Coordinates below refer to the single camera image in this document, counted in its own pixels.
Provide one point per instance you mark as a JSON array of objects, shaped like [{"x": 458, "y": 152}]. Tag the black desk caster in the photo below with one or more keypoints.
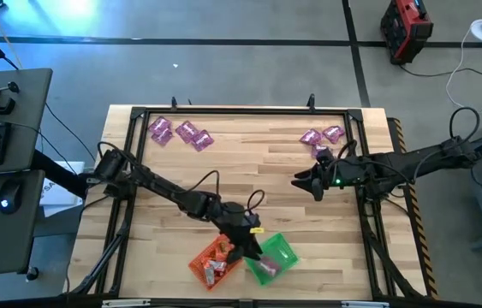
[{"x": 32, "y": 274}]

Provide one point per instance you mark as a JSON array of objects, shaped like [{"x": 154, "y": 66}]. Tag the black metal table frame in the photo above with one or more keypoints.
[{"x": 245, "y": 110}]

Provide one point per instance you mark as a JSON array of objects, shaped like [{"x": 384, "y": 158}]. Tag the orange plastic slotted basket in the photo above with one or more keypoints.
[{"x": 200, "y": 267}]

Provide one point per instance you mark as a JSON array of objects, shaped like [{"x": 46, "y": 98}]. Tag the yellow black hazard strip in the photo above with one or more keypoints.
[{"x": 422, "y": 239}]

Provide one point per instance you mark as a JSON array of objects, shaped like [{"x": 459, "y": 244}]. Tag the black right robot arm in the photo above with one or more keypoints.
[{"x": 394, "y": 167}]

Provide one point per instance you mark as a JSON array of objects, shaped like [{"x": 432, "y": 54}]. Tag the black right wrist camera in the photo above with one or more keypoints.
[{"x": 325, "y": 157}]

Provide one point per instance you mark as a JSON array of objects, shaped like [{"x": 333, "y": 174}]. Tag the grey metal bracket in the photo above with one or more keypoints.
[
  {"x": 364, "y": 304},
  {"x": 125, "y": 303}
]

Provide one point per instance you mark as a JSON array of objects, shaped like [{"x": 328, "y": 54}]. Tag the small yellow tag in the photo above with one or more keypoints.
[{"x": 257, "y": 230}]

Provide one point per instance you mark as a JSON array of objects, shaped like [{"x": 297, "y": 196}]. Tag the black computer mouse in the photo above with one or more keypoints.
[{"x": 11, "y": 192}]

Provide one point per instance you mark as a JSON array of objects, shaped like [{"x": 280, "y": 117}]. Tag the red and black case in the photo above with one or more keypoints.
[{"x": 407, "y": 30}]

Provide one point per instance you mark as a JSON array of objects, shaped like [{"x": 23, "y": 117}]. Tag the white cardboard box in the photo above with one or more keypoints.
[{"x": 58, "y": 201}]

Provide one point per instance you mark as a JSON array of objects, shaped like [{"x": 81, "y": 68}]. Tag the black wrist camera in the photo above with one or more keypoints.
[
  {"x": 251, "y": 220},
  {"x": 325, "y": 157}
]

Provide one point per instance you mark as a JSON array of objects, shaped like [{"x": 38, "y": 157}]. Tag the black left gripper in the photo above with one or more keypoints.
[{"x": 234, "y": 231}]

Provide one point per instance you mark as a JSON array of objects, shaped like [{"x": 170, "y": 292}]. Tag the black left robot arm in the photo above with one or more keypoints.
[{"x": 159, "y": 186}]

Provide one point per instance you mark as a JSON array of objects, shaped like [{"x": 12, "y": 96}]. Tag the purple Skittles candy pack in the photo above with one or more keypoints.
[
  {"x": 317, "y": 149},
  {"x": 163, "y": 137},
  {"x": 202, "y": 140},
  {"x": 268, "y": 266},
  {"x": 334, "y": 133},
  {"x": 159, "y": 125},
  {"x": 311, "y": 137},
  {"x": 187, "y": 131}
]

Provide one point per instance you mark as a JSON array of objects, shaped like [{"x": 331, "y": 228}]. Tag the green plastic slotted basket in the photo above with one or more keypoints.
[{"x": 285, "y": 252}]

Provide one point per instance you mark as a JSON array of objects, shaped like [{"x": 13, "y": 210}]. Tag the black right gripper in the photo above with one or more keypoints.
[{"x": 332, "y": 175}]

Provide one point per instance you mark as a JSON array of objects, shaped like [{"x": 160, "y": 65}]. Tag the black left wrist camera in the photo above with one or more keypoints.
[{"x": 251, "y": 220}]

